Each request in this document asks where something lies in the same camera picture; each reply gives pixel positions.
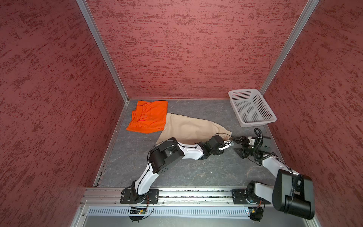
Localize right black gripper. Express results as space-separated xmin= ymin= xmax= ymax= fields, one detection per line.
xmin=231 ymin=135 xmax=260 ymax=158

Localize beige shorts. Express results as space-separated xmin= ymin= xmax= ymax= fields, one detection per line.
xmin=157 ymin=113 xmax=232 ymax=145

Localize orange shorts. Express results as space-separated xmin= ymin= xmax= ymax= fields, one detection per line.
xmin=126 ymin=101 xmax=168 ymax=134

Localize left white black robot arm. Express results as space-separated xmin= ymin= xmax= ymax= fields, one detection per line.
xmin=120 ymin=135 xmax=229 ymax=204

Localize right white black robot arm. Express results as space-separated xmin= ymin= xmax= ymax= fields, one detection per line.
xmin=232 ymin=136 xmax=315 ymax=221

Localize white plastic laundry basket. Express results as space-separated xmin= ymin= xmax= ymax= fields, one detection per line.
xmin=228 ymin=89 xmax=277 ymax=128

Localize right small circuit board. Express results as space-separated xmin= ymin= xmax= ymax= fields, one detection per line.
xmin=249 ymin=207 xmax=262 ymax=216

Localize small circuit board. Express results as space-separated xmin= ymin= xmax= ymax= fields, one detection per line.
xmin=130 ymin=207 xmax=147 ymax=215
xmin=249 ymin=207 xmax=262 ymax=216

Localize left small circuit board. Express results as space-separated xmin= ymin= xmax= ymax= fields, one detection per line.
xmin=130 ymin=207 xmax=147 ymax=215

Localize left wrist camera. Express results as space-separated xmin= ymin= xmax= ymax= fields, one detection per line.
xmin=219 ymin=140 xmax=234 ymax=151

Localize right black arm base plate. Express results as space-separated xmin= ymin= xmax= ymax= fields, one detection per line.
xmin=231 ymin=189 xmax=270 ymax=205

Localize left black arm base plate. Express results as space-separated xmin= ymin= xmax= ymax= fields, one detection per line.
xmin=120 ymin=188 xmax=160 ymax=205

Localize aluminium front rail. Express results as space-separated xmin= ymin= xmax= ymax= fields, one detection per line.
xmin=81 ymin=187 xmax=257 ymax=207

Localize white slotted cable duct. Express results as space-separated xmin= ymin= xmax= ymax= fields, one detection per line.
xmin=88 ymin=206 xmax=249 ymax=218

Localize right aluminium corner post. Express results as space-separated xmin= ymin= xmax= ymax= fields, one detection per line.
xmin=260 ymin=0 xmax=319 ymax=95

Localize aluminium corner post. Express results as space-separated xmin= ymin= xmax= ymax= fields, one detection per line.
xmin=260 ymin=0 xmax=319 ymax=95
xmin=76 ymin=0 xmax=129 ymax=104

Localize left aluminium corner post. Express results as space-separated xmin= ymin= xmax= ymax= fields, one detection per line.
xmin=76 ymin=0 xmax=129 ymax=104

